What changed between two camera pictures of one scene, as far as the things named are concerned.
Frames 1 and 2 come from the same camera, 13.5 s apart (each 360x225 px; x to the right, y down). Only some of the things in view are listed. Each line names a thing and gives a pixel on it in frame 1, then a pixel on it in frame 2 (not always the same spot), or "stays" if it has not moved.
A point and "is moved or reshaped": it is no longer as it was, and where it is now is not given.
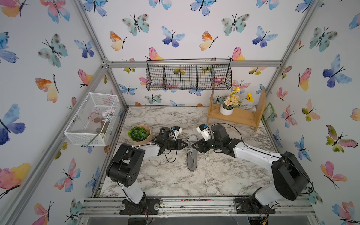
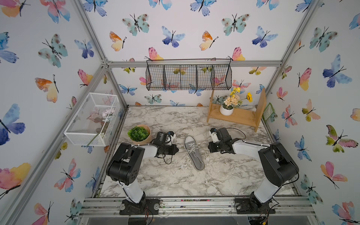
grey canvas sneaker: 191,153 is moved or reshaped
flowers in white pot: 233,101 stays
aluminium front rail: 191,207 stays
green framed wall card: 268,111 stays
